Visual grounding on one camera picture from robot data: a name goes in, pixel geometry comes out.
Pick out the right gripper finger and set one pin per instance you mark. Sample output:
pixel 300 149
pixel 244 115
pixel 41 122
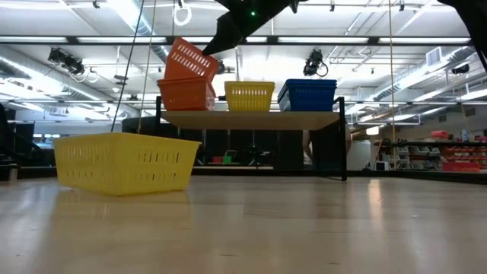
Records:
pixel 226 34

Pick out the orange plastic basket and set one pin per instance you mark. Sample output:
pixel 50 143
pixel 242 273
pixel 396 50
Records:
pixel 179 80
pixel 190 61
pixel 182 99

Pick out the yellow plastic basket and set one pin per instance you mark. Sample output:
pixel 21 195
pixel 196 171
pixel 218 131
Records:
pixel 125 163
pixel 249 83
pixel 249 99

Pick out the blue plastic basket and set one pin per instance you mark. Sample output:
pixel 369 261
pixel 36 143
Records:
pixel 308 99
pixel 310 84
pixel 310 80

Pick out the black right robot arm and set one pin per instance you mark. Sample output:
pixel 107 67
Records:
pixel 475 15

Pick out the wooden shelf with black legs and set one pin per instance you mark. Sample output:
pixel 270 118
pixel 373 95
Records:
pixel 251 120

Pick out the long linear ceiling light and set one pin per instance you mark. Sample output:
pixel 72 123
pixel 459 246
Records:
pixel 323 39

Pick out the black room divider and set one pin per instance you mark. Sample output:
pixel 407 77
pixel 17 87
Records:
pixel 213 144

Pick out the small red box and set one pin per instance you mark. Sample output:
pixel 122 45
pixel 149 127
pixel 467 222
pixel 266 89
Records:
pixel 217 159

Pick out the small green box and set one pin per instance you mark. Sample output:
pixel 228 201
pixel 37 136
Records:
pixel 227 160

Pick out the person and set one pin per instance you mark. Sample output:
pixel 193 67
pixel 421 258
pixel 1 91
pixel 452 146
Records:
pixel 307 146

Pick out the black ceiling spotlights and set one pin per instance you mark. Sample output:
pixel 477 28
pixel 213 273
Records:
pixel 68 62

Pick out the white air vent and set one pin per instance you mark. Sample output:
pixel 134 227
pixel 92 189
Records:
pixel 433 57

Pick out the black ceiling speaker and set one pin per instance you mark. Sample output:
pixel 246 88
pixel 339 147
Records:
pixel 460 69

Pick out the rack with red bins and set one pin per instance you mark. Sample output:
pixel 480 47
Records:
pixel 460 156

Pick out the black hanging camera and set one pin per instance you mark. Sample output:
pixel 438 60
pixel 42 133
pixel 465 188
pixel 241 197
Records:
pixel 312 64

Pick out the black aluminium table frame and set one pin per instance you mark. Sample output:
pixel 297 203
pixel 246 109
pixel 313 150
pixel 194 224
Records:
pixel 418 176

